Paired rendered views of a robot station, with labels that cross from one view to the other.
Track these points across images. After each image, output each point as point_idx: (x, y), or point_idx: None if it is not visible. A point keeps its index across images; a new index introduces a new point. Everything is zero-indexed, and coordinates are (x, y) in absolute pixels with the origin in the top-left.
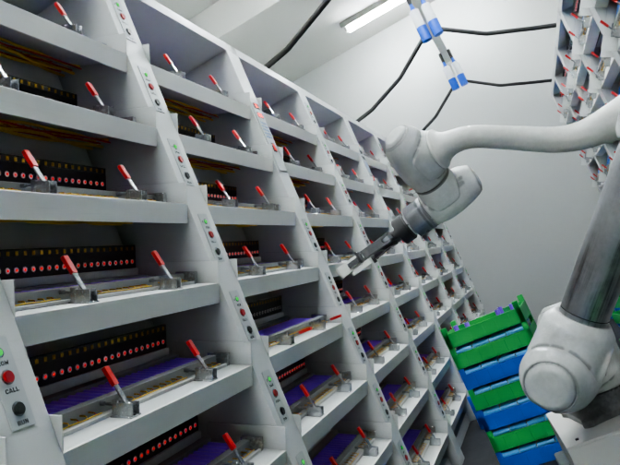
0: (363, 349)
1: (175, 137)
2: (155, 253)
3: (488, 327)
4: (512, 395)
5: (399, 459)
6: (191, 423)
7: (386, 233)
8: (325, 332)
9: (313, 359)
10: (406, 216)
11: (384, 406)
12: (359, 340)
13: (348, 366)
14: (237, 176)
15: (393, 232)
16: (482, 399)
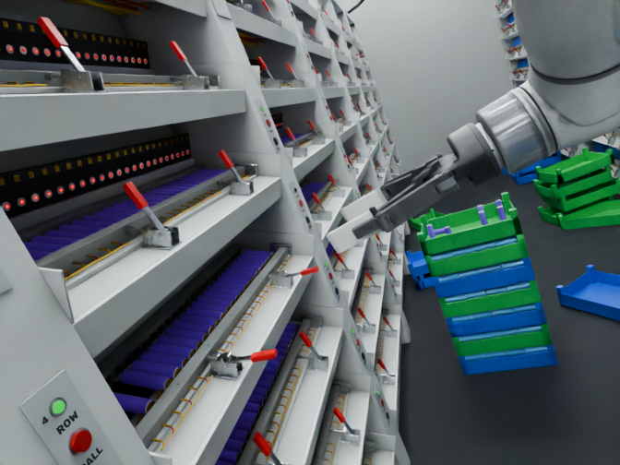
0: (336, 279)
1: None
2: None
3: (475, 236)
4: (488, 307)
5: (375, 411)
6: None
7: (447, 172)
8: (292, 294)
9: None
10: (495, 132)
11: (360, 350)
12: (332, 269)
13: (318, 309)
14: (149, 23)
15: (458, 165)
16: (454, 307)
